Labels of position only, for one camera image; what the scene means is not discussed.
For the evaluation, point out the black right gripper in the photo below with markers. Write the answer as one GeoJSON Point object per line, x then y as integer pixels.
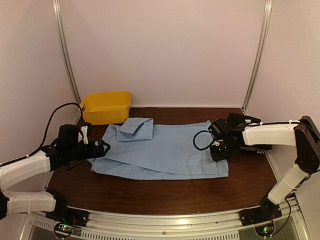
{"type": "Point", "coordinates": [217, 157]}

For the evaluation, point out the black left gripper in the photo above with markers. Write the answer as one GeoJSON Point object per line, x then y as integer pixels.
{"type": "Point", "coordinates": [93, 154]}

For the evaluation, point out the grey shirt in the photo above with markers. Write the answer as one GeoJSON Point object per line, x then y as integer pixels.
{"type": "Point", "coordinates": [257, 150]}

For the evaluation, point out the black shirt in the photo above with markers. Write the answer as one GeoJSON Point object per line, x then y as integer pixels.
{"type": "Point", "coordinates": [235, 119]}

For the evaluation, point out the light blue long sleeve shirt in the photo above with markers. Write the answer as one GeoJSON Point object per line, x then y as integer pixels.
{"type": "Point", "coordinates": [143, 150]}

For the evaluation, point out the yellow plastic basket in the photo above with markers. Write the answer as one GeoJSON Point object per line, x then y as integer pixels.
{"type": "Point", "coordinates": [105, 108]}

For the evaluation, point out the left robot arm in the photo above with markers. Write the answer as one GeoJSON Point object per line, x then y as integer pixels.
{"type": "Point", "coordinates": [72, 144]}

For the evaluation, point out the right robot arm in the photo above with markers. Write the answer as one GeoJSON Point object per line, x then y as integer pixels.
{"type": "Point", "coordinates": [239, 132]}

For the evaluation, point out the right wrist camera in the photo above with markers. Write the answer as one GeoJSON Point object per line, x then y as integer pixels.
{"type": "Point", "coordinates": [217, 143]}

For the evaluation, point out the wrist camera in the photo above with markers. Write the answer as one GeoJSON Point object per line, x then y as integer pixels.
{"type": "Point", "coordinates": [84, 133]}
{"type": "Point", "coordinates": [217, 143]}

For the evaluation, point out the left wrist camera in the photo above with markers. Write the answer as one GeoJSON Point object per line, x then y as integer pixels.
{"type": "Point", "coordinates": [84, 133]}

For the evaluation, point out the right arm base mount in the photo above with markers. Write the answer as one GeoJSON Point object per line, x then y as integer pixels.
{"type": "Point", "coordinates": [258, 215]}

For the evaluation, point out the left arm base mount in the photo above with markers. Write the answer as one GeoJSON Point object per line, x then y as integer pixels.
{"type": "Point", "coordinates": [72, 217]}

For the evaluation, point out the aluminium front rail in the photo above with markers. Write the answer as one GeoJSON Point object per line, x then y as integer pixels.
{"type": "Point", "coordinates": [223, 225]}

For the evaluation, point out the left aluminium frame post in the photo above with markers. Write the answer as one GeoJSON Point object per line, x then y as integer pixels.
{"type": "Point", "coordinates": [64, 49]}

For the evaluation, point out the aluminium frame post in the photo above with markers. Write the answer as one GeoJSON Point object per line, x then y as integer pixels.
{"type": "Point", "coordinates": [264, 32]}
{"type": "Point", "coordinates": [64, 49]}

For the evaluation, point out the right aluminium frame post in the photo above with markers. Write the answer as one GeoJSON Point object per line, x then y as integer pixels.
{"type": "Point", "coordinates": [264, 32]}

